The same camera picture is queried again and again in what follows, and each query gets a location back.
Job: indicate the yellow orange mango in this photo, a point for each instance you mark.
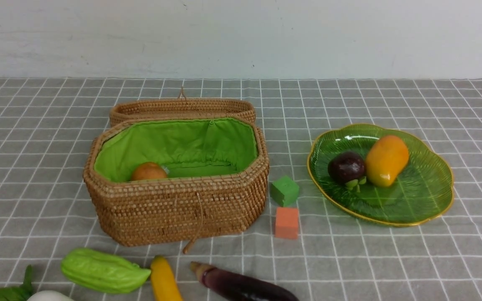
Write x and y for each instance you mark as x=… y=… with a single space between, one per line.
x=386 y=159

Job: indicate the green foam cube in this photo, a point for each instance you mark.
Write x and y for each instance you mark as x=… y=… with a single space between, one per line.
x=284 y=191

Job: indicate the grey checked tablecloth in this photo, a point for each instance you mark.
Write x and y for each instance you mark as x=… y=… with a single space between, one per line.
x=47 y=126

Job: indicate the dark purple mangosteen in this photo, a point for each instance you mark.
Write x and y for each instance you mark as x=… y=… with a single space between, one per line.
x=348 y=169

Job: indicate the green glass leaf plate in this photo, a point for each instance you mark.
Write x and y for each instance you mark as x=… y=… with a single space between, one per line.
x=422 y=191

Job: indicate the green bitter gourd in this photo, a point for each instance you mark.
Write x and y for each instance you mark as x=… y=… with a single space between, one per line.
x=103 y=272

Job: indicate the woven rattan basket lid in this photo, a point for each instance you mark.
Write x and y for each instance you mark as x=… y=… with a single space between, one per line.
x=181 y=106

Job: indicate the orange foam cube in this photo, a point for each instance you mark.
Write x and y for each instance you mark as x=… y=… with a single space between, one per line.
x=286 y=223

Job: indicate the woven rattan basket green lining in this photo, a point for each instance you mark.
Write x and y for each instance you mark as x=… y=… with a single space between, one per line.
x=216 y=185

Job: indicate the purple eggplant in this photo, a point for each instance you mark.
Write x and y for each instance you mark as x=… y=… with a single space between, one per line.
x=237 y=287

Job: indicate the white radish with green leaves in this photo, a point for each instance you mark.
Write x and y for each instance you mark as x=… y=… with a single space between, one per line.
x=26 y=292

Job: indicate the yellow banana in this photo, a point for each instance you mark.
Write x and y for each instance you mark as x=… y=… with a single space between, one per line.
x=163 y=281

